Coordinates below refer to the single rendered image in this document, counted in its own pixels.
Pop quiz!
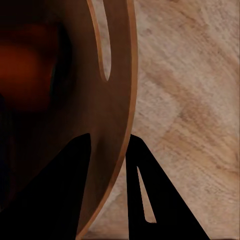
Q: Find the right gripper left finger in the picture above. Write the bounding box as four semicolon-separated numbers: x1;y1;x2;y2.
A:
0;133;92;240

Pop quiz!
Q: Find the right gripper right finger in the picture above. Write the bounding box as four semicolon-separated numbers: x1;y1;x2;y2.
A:
125;134;210;240

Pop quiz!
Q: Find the trash can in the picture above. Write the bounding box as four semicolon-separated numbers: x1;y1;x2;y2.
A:
0;0;138;240

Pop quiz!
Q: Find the can of soda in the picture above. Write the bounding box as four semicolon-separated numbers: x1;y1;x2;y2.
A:
0;22;71;78
0;94;11;211
0;37;60;113

